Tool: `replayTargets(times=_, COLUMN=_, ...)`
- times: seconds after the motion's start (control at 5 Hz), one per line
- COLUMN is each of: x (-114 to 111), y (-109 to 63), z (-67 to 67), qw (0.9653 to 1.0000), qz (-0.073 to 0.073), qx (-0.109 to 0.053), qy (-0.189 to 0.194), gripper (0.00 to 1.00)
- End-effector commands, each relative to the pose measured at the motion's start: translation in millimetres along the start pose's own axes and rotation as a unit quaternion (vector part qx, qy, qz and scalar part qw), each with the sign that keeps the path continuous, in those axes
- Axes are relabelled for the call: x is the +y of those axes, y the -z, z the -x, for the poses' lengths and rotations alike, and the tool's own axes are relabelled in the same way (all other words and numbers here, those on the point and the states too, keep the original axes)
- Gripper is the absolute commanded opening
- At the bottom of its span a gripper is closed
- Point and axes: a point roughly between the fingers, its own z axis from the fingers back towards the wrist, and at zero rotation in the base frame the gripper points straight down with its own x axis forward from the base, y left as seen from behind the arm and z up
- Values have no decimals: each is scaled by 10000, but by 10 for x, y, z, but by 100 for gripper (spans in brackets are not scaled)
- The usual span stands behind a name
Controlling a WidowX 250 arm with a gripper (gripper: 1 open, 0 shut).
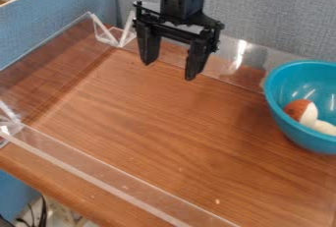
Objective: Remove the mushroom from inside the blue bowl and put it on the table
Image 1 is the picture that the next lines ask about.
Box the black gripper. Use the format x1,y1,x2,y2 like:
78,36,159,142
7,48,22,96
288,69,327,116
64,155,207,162
134,1,224,81

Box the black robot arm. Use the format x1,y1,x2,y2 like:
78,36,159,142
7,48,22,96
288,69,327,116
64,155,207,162
134,0,224,81

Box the blue plastic bowl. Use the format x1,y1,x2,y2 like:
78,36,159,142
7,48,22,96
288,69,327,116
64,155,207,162
264,60,336,154

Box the clear acrylic back barrier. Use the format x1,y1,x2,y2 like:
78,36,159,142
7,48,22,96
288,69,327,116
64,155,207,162
130,10,307,93

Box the clear acrylic barrier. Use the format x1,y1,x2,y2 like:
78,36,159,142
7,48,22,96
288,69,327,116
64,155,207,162
0,119,240,227
0,14,115,122
130,10,307,93

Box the clear acrylic left barrier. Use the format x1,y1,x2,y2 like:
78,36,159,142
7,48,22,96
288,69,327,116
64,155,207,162
0,14,115,122

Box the clear acrylic front barrier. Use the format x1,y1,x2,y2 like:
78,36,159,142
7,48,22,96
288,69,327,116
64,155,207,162
0,119,240,227

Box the clear acrylic corner bracket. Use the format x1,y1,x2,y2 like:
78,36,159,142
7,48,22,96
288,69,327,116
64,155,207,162
91,11,136,48

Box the black cables under table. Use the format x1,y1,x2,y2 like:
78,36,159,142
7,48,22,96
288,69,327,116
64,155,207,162
0,195,50,227

